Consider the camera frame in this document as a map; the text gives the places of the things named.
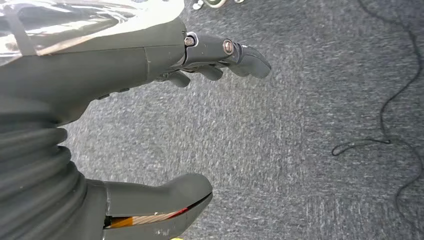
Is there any black floor cable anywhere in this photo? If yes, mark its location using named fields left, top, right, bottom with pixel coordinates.
left=331, top=0, right=424, bottom=233

